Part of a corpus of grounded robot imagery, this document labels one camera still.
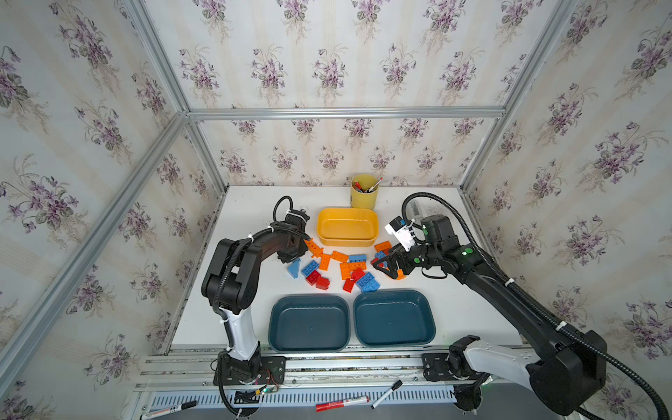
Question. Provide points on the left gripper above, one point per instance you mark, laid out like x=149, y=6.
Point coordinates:
x=290, y=252

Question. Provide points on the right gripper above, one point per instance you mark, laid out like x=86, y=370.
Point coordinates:
x=401, y=261

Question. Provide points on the long orange lego plate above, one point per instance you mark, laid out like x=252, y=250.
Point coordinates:
x=314, y=248

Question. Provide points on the blue sloped lego brick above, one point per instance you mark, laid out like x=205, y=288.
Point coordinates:
x=294, y=268

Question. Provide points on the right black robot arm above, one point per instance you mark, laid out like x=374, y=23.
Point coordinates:
x=565, y=367

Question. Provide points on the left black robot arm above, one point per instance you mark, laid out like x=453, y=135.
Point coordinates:
x=232, y=278

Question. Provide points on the orange flat lego top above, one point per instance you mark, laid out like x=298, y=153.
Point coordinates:
x=386, y=245

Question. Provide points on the large blue lego block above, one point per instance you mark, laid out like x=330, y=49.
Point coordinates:
x=368, y=283

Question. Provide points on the orange lego brick pair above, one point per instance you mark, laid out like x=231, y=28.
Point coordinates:
x=348, y=268

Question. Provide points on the yellow plastic bin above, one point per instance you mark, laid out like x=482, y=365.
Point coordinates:
x=348, y=227

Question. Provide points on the red lego brick small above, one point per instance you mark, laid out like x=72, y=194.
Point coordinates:
x=349, y=285

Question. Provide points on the right teal plastic bin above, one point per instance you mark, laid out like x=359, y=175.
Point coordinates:
x=389, y=318

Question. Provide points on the teal plastic bin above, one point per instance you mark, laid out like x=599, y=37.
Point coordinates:
x=309, y=324
x=389, y=318

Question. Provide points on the grey stapler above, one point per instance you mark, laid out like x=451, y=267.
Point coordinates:
x=414, y=210

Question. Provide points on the left teal plastic bin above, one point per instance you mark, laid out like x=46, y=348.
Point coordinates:
x=309, y=324

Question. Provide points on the yellow pen cup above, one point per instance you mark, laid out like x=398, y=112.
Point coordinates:
x=364, y=190

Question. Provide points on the black white marker pen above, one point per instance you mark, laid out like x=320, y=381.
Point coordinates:
x=398, y=384

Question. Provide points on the red marker pen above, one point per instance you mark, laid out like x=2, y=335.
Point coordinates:
x=327, y=406

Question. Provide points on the black marker at left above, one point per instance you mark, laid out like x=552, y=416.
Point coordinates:
x=169, y=410

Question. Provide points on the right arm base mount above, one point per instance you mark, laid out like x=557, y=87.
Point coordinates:
x=451, y=365

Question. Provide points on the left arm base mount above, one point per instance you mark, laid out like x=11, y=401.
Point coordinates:
x=265, y=371

